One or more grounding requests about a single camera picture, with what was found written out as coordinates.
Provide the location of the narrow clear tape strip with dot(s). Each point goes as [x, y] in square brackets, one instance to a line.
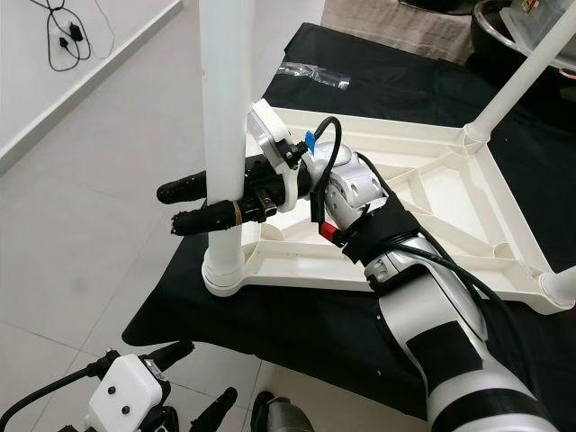
[315, 75]

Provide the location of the black wok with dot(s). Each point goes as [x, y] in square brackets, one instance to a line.
[495, 36]

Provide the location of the black tablecloth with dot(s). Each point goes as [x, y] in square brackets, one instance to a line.
[279, 333]

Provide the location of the clear plastic storage box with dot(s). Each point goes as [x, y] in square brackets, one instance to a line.
[544, 18]

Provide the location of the grey right robot foot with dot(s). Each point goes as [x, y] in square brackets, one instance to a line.
[283, 416]

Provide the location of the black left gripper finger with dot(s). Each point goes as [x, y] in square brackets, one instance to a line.
[171, 352]
[216, 409]

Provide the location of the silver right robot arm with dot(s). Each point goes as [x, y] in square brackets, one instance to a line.
[441, 306]

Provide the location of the beige cloth covered bench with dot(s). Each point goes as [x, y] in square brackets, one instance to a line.
[396, 27]

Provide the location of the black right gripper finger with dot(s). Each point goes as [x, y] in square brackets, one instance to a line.
[202, 220]
[182, 189]

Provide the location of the white plastic table top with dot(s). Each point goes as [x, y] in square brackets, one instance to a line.
[441, 198]

